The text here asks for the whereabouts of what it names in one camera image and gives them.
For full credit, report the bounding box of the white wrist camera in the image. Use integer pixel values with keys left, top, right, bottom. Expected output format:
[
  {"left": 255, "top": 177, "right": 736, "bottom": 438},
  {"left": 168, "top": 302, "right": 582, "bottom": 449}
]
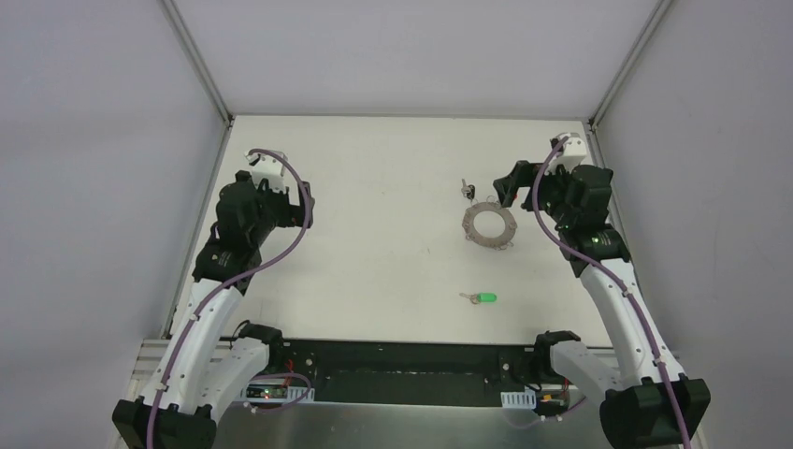
[
  {"left": 545, "top": 132, "right": 588, "bottom": 174},
  {"left": 245, "top": 151, "right": 288, "bottom": 194}
]

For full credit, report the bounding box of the aluminium frame rail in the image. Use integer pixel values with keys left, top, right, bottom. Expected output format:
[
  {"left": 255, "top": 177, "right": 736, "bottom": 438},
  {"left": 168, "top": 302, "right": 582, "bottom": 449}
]
[{"left": 124, "top": 339, "right": 232, "bottom": 400}]

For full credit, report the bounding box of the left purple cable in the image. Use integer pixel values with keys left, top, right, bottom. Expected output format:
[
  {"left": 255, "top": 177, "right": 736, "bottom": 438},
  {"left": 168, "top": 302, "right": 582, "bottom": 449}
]
[{"left": 146, "top": 148, "right": 313, "bottom": 449}]

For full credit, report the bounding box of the white cable duct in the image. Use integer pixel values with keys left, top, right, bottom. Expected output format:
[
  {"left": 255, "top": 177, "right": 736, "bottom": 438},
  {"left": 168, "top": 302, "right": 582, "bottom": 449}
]
[
  {"left": 500, "top": 389, "right": 537, "bottom": 410},
  {"left": 235, "top": 384, "right": 315, "bottom": 404}
]

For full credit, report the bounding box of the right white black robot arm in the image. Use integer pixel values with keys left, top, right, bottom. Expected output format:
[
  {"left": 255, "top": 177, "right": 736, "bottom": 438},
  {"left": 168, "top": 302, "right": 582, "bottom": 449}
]
[{"left": 493, "top": 161, "right": 711, "bottom": 448}]

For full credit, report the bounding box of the green headed key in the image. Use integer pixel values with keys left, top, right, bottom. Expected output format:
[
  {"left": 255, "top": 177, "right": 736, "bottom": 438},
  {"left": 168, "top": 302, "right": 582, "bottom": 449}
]
[{"left": 459, "top": 292, "right": 497, "bottom": 304}]

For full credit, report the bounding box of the right white cable duct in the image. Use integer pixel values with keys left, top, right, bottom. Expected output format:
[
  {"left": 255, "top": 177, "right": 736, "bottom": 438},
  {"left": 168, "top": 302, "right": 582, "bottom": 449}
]
[{"left": 500, "top": 389, "right": 537, "bottom": 410}]

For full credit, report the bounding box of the left white cable duct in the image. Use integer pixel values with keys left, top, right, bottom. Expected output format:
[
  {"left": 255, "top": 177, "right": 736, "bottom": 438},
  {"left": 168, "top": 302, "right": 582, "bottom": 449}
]
[{"left": 235, "top": 384, "right": 315, "bottom": 404}]

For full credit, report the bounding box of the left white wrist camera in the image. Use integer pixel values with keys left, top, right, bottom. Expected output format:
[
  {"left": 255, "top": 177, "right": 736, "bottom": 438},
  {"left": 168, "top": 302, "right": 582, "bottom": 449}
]
[{"left": 245, "top": 151, "right": 288, "bottom": 194}]

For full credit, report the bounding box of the black headed key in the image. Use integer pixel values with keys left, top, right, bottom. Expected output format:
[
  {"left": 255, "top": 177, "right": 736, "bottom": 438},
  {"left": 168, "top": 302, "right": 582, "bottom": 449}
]
[{"left": 460, "top": 179, "right": 476, "bottom": 203}]

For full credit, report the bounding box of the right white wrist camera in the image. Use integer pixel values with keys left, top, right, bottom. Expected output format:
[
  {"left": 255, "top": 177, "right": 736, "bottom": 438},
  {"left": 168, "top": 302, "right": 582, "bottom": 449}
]
[{"left": 545, "top": 132, "right": 588, "bottom": 174}]

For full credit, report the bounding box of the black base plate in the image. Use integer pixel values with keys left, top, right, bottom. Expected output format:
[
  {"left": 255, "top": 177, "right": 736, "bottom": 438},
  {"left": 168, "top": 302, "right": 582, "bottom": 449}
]
[{"left": 238, "top": 340, "right": 572, "bottom": 413}]

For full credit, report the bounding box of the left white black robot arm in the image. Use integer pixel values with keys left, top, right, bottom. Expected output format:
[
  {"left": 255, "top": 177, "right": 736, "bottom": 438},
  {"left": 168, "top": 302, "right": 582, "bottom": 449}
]
[{"left": 112, "top": 170, "right": 315, "bottom": 448}]

